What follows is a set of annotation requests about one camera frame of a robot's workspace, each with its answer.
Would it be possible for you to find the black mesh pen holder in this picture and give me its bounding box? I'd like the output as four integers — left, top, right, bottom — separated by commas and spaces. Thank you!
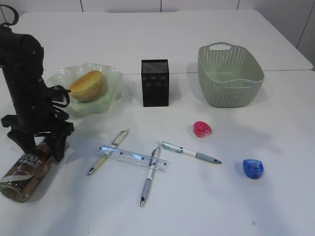
141, 59, 169, 107

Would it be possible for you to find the blue pencil sharpener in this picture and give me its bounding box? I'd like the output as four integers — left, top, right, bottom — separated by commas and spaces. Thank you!
243, 159, 264, 179

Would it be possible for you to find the green plastic woven basket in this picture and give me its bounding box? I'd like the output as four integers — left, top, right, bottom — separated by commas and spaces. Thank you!
197, 42, 264, 108

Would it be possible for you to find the transparent plastic ruler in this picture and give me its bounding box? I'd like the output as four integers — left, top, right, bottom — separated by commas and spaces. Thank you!
94, 146, 169, 172

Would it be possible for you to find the pink pencil sharpener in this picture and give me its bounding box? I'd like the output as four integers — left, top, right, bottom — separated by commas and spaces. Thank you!
193, 121, 212, 138

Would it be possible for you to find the clear grey right pen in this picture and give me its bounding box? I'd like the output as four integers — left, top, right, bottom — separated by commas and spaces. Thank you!
157, 141, 222, 164

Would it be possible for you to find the beige grip pen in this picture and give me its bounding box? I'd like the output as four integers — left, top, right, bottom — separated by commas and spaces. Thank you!
87, 128, 130, 176

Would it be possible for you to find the brown Nescafe coffee bottle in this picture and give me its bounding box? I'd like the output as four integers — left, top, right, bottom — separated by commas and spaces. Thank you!
0, 142, 52, 203

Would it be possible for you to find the white grey middle pen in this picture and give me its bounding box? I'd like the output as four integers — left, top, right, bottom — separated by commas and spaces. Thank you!
140, 145, 161, 207

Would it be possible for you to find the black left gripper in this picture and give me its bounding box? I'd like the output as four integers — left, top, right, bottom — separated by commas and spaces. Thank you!
0, 30, 74, 162

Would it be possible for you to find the green glass ruffled plate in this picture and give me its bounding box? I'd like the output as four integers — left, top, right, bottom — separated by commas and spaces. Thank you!
46, 63, 123, 119

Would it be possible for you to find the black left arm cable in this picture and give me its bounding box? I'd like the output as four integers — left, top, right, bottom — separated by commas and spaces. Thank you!
0, 4, 72, 121

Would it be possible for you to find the sugared bread bun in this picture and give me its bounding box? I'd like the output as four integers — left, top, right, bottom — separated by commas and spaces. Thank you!
70, 70, 103, 102

